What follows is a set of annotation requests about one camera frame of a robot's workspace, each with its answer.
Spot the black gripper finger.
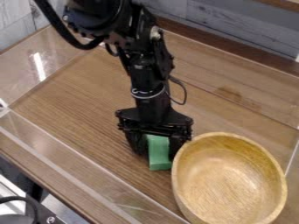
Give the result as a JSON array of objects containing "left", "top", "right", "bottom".
[
  {"left": 126, "top": 130, "right": 149, "bottom": 156},
  {"left": 170, "top": 135, "right": 193, "bottom": 159}
]

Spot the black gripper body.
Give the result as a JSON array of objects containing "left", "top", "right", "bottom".
[{"left": 115, "top": 87, "right": 195, "bottom": 140}]

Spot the green rectangular block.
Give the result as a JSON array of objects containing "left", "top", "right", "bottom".
[{"left": 146, "top": 135, "right": 173, "bottom": 171}]

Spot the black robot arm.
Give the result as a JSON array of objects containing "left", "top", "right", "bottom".
[{"left": 65, "top": 0, "right": 193, "bottom": 158}]

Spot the brown wooden bowl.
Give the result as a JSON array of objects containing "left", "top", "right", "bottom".
[{"left": 173, "top": 132, "right": 288, "bottom": 224}]

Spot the clear acrylic enclosure wall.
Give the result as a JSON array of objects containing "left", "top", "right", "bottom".
[{"left": 0, "top": 99, "right": 189, "bottom": 224}]

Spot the black metal table bracket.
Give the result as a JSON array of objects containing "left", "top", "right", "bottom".
[{"left": 25, "top": 198, "right": 67, "bottom": 224}]

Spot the black cable at corner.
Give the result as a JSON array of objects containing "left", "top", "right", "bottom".
[{"left": 0, "top": 195, "right": 43, "bottom": 224}]

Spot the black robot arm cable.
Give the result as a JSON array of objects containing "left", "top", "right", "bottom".
[{"left": 34, "top": 0, "right": 109, "bottom": 51}]

